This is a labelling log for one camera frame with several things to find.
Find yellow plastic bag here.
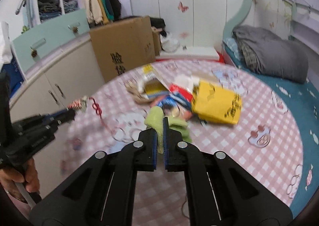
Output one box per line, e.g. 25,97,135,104
191,80,242,125

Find red string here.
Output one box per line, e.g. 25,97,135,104
89,96,118,137

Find striped candy wrapper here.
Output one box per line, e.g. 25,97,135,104
67,96,89,112

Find teal drawer unit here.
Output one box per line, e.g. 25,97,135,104
12,9,90,72

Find white paper sheet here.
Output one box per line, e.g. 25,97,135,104
172,74,200,93

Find person's left hand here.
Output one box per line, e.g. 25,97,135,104
1,158,40,201

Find white plastic bag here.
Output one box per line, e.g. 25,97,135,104
160,33,180,53

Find yellow blue carton box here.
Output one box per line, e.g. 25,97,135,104
137,64,170,100

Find white paper shopping bag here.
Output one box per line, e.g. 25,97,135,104
0,21,12,70

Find blue snack wrapper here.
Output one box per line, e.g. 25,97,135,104
150,92,192,121

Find hanging clothes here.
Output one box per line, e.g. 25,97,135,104
82,0,122,27

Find teal candy print bedsheet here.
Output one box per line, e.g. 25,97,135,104
223,44,318,217

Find grey folded quilt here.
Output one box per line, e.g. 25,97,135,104
233,25,310,84

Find cream low cabinet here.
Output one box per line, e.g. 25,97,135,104
10,35,104,197

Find red packet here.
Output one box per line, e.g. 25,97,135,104
169,84,193,102

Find large brown cardboard box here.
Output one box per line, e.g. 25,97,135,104
90,16,156,82

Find green cloth rag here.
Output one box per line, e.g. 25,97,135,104
144,105,193,154

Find brown crumpled stocking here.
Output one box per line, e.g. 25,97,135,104
124,80,151,104

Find blue shopping bag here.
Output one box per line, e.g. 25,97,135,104
1,57,24,98

